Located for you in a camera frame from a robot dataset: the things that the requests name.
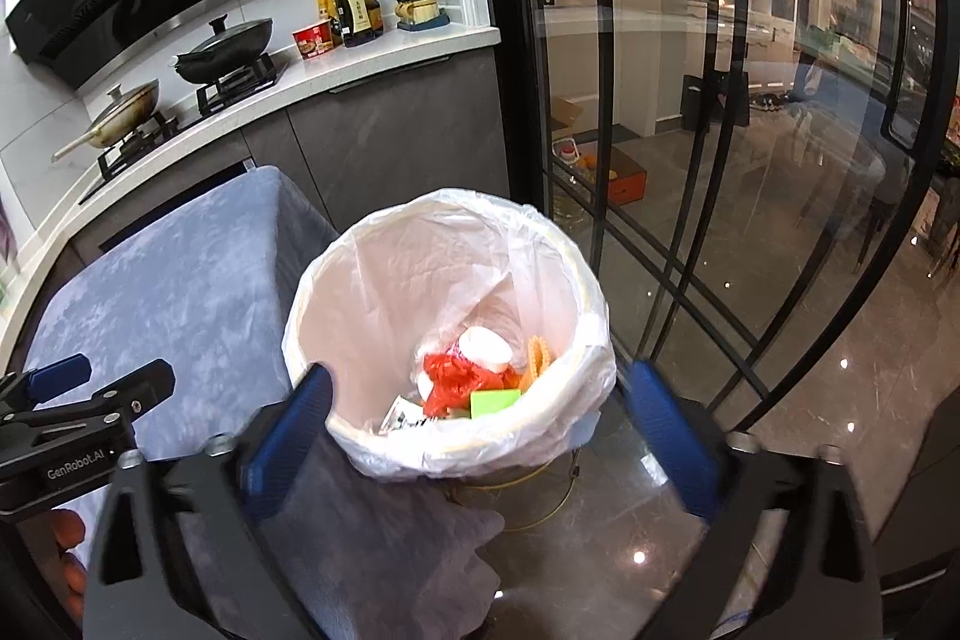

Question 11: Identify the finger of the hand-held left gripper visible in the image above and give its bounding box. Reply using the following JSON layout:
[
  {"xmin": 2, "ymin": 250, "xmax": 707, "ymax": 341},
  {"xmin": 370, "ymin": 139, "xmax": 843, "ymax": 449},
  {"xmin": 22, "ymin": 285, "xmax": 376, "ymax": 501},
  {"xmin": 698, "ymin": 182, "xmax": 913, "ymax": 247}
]
[
  {"xmin": 0, "ymin": 359, "xmax": 175, "ymax": 442},
  {"xmin": 0, "ymin": 353, "xmax": 92, "ymax": 420}
]

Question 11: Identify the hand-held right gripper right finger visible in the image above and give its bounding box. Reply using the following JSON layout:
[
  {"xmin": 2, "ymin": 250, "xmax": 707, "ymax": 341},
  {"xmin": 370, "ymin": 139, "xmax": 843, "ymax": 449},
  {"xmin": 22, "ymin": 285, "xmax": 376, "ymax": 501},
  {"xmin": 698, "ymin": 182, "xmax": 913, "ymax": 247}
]
[{"xmin": 626, "ymin": 359, "xmax": 886, "ymax": 640}]

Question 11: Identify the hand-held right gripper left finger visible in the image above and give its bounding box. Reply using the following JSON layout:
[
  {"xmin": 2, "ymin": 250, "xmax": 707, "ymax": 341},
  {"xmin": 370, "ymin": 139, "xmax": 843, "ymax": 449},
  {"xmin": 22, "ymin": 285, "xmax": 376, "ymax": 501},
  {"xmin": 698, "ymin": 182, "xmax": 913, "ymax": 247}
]
[{"xmin": 81, "ymin": 364, "xmax": 335, "ymax": 640}]

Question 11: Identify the small black white packet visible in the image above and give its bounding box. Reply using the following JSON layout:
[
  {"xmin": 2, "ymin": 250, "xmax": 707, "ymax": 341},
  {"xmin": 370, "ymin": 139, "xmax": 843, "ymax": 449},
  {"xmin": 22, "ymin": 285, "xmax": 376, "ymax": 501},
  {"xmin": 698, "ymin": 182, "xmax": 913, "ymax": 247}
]
[{"xmin": 382, "ymin": 394, "xmax": 428, "ymax": 435}]

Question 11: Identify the yellow waffle cloth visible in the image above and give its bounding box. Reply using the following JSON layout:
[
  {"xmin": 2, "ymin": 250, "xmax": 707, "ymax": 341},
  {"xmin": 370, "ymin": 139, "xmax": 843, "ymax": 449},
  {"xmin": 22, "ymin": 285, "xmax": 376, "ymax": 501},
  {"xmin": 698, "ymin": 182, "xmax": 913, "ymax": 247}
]
[{"xmin": 525, "ymin": 336, "xmax": 557, "ymax": 386}]

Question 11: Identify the red plastic bag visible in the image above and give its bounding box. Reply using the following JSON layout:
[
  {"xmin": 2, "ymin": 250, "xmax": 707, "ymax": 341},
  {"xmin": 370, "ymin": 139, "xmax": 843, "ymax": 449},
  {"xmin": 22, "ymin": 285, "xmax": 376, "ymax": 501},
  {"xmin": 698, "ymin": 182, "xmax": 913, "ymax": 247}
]
[{"xmin": 418, "ymin": 351, "xmax": 492, "ymax": 417}]

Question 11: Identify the trash bin with white liner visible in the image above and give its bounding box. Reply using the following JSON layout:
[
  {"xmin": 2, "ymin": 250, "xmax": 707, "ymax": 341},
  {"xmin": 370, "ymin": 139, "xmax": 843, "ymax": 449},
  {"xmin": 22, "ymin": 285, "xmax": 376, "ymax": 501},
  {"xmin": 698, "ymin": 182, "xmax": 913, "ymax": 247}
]
[{"xmin": 281, "ymin": 186, "xmax": 617, "ymax": 530}]

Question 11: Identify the green carton box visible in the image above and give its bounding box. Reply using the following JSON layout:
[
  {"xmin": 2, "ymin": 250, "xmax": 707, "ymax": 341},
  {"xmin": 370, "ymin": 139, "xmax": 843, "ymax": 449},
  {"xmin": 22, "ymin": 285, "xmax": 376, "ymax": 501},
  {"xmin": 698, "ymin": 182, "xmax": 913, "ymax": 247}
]
[{"xmin": 469, "ymin": 389, "xmax": 523, "ymax": 420}]

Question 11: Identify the person's left hand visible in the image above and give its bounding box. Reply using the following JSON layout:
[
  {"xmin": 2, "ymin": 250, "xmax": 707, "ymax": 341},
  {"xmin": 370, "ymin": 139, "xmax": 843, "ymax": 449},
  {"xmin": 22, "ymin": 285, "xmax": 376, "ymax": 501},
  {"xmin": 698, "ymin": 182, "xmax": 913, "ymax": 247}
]
[{"xmin": 49, "ymin": 509, "xmax": 89, "ymax": 622}]

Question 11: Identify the purple hanging towel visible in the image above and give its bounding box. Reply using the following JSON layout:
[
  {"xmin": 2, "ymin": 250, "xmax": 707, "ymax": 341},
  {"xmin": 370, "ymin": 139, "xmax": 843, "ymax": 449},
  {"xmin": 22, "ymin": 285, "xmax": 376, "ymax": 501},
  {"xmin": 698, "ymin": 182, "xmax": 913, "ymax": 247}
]
[{"xmin": 0, "ymin": 194, "xmax": 17, "ymax": 270}]

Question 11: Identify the black framed glass door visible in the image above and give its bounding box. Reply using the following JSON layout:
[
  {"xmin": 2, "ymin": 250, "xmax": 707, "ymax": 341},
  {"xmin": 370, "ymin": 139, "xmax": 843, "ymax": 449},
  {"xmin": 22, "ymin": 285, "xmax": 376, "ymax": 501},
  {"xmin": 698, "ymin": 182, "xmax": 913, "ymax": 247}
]
[{"xmin": 495, "ymin": 0, "xmax": 960, "ymax": 453}]

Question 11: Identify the orange cardboard box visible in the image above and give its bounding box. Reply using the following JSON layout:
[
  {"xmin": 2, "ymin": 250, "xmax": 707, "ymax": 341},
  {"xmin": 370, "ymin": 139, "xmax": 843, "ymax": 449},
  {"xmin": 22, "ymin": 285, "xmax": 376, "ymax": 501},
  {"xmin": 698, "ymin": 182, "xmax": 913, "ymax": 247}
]
[{"xmin": 592, "ymin": 145, "xmax": 650, "ymax": 202}]

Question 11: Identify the frying pan with glass lid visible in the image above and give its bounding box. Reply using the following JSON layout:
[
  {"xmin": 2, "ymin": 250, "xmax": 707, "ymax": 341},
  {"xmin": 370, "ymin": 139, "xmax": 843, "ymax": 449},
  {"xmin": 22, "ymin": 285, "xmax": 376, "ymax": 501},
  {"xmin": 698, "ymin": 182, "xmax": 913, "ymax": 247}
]
[{"xmin": 51, "ymin": 79, "xmax": 162, "ymax": 163}]

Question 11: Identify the black gas stove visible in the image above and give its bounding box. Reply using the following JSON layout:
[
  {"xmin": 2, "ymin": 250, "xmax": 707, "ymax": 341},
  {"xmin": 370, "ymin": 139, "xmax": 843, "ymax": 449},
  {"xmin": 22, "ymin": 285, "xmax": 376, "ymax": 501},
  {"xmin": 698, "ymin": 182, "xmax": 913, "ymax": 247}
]
[{"xmin": 79, "ymin": 51, "xmax": 290, "ymax": 205}]

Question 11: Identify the black chair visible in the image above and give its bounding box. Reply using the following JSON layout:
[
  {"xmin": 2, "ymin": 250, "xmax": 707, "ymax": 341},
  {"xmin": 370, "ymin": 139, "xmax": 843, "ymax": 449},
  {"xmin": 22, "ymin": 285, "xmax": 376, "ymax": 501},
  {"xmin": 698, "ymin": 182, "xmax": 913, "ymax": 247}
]
[{"xmin": 681, "ymin": 74, "xmax": 751, "ymax": 127}]

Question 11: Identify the black wok with lid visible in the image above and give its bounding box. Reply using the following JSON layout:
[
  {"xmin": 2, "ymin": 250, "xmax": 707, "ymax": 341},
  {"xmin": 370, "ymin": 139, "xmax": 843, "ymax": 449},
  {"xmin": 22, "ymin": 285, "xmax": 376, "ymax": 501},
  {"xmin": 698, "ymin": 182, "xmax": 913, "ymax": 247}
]
[{"xmin": 171, "ymin": 14, "xmax": 275, "ymax": 85}]

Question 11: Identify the red instant noodle cup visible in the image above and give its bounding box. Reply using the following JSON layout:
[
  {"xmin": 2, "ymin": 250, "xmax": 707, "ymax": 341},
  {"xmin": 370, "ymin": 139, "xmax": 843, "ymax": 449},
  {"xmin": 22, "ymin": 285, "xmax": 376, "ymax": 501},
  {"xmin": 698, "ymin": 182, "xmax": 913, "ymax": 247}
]
[{"xmin": 292, "ymin": 19, "xmax": 335, "ymax": 60}]

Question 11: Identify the white kitchen counter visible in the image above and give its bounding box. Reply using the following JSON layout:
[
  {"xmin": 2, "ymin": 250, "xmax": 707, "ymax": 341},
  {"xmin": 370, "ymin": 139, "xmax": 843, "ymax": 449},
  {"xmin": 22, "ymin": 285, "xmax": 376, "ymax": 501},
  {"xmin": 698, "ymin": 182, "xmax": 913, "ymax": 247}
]
[{"xmin": 0, "ymin": 25, "xmax": 502, "ymax": 341}]

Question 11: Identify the dark soy sauce bottle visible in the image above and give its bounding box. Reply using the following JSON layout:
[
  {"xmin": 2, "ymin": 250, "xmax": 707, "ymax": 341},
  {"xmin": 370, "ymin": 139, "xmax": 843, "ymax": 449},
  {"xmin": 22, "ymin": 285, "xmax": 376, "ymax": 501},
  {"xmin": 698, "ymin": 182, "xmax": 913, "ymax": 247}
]
[{"xmin": 330, "ymin": 0, "xmax": 385, "ymax": 49}]

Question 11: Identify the blue and yellow pot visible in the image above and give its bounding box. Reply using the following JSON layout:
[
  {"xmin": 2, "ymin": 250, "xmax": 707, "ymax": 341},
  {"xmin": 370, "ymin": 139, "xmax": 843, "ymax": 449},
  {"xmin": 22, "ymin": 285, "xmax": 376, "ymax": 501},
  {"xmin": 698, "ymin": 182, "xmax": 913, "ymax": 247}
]
[{"xmin": 395, "ymin": 0, "xmax": 451, "ymax": 32}]

